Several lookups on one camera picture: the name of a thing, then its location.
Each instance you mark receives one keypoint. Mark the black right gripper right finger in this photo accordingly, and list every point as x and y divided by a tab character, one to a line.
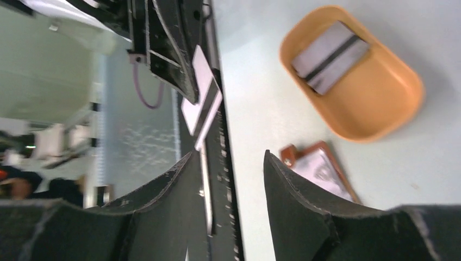
310	223

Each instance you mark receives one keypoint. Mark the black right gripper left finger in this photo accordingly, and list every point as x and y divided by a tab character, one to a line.
153	222

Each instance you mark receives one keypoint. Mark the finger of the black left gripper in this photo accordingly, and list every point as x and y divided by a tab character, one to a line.
164	35

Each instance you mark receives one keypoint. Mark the brown leather card holder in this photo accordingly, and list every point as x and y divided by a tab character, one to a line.
318	164

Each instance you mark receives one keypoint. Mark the white striped credit cards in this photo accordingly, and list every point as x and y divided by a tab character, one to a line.
199	116

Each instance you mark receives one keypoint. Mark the orange plastic tray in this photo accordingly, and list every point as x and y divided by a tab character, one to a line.
376	97

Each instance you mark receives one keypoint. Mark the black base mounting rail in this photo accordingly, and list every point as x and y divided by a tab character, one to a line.
215	231

